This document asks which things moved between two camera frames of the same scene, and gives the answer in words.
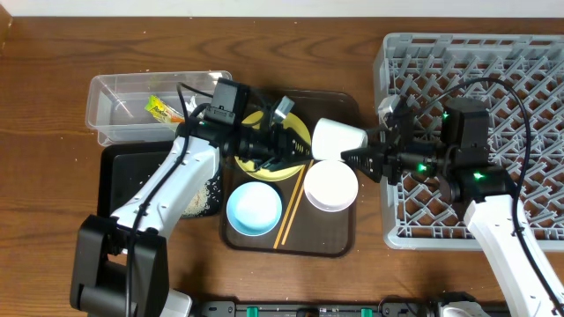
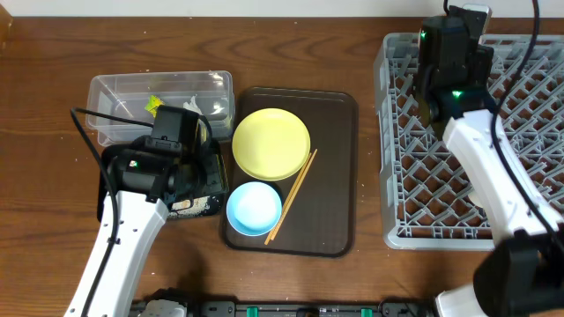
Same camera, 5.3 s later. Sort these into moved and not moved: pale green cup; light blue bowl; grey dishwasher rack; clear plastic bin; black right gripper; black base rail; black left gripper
Moved: black right gripper; pale green cup; black left gripper
Not moved: light blue bowl; clear plastic bin; grey dishwasher rack; black base rail
